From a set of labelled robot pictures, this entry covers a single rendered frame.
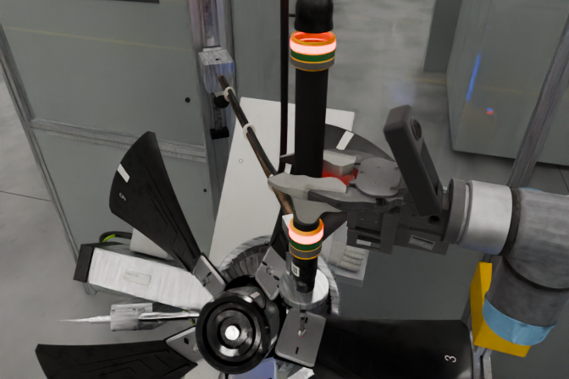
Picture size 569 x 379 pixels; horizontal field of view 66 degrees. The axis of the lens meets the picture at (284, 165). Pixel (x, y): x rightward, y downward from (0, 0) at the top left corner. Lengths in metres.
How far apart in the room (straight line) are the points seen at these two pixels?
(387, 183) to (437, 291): 1.19
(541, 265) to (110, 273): 0.77
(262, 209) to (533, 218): 0.60
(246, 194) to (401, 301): 0.92
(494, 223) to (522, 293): 0.10
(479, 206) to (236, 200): 0.61
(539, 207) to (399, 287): 1.20
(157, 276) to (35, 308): 1.69
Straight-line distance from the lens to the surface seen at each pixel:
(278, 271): 0.71
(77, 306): 2.49
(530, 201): 0.50
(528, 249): 0.50
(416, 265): 1.57
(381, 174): 0.50
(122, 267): 0.96
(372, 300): 1.74
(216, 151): 1.28
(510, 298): 0.57
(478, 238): 0.49
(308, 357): 0.72
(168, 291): 0.92
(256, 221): 0.96
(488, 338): 1.02
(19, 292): 2.69
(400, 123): 0.43
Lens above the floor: 1.79
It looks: 34 degrees down
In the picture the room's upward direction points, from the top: straight up
